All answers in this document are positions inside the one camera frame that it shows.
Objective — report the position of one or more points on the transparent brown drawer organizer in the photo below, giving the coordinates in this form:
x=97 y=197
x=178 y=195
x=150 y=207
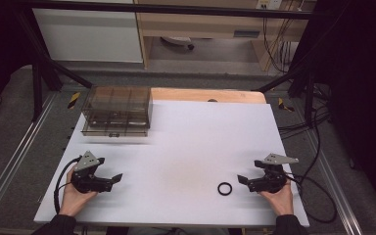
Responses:
x=117 y=111

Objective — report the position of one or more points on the white chair base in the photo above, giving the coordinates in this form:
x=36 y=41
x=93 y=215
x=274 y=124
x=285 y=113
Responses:
x=178 y=41

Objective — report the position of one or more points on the light wooden desk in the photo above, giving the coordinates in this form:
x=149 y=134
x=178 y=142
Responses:
x=202 y=26

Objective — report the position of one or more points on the black metal stand leg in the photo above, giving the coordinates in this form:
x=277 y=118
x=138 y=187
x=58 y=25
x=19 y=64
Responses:
x=308 y=94
x=37 y=84

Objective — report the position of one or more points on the white table sheet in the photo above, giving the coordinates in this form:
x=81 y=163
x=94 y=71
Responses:
x=182 y=153

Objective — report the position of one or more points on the person's left hand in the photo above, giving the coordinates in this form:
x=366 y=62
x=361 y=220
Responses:
x=73 y=200

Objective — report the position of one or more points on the black metal frame bar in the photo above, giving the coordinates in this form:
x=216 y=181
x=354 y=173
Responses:
x=176 y=9

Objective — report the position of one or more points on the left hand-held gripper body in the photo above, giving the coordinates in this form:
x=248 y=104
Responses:
x=89 y=182

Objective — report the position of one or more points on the person's right hand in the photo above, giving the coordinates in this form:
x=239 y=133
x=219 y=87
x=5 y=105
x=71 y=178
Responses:
x=279 y=200

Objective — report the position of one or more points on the white wall socket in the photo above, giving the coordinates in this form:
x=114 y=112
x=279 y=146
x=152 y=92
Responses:
x=269 y=4

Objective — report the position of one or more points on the aluminium floor rail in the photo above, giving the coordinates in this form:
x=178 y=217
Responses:
x=16 y=156
x=336 y=182

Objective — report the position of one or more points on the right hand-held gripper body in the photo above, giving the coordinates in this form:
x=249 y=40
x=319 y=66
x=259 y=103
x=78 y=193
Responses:
x=271 y=179

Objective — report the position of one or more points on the white cabinet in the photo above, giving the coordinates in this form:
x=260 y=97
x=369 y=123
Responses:
x=88 y=36

